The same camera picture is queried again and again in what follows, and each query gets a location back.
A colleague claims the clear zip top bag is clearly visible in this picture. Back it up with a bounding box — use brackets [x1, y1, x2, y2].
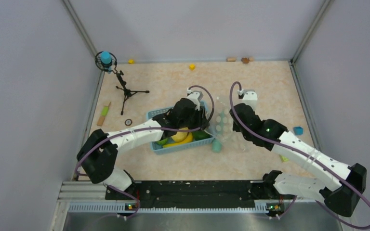
[211, 96, 249, 153]

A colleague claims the light blue plastic basket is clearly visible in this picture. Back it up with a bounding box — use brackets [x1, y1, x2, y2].
[146, 101, 216, 156]

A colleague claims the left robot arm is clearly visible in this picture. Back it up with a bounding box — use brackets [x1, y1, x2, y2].
[77, 98, 209, 199]

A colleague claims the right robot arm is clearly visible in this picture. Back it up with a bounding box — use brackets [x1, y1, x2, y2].
[229, 103, 367, 217]

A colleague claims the yellow banana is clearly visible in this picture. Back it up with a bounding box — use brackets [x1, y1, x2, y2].
[162, 133, 193, 148]

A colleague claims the green lime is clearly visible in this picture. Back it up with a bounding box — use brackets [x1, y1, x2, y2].
[192, 130, 211, 141]

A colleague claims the blue small block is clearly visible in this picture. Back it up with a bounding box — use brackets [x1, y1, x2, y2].
[293, 126, 304, 136]

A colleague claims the light green block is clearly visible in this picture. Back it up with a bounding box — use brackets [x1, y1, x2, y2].
[279, 155, 289, 162]

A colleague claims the green wooden stick toy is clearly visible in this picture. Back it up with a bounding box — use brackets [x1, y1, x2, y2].
[96, 101, 111, 127]

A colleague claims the blue microphone on tripod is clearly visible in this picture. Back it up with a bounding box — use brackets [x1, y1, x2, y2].
[94, 51, 150, 115]

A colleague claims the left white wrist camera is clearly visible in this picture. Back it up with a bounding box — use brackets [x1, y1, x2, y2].
[186, 88, 203, 111]

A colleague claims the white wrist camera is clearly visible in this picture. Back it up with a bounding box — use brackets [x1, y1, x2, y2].
[186, 88, 203, 111]
[238, 89, 258, 111]

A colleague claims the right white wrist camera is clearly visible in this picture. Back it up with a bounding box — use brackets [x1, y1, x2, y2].
[238, 89, 258, 111]

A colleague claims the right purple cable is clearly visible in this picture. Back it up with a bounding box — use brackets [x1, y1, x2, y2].
[229, 81, 370, 230]

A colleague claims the brown nut at wall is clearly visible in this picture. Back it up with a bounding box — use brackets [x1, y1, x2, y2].
[241, 57, 250, 64]

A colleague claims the cork at wall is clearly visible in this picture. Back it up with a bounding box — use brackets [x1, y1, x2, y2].
[226, 57, 237, 62]

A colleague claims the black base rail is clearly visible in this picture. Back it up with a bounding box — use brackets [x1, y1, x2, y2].
[105, 180, 280, 209]

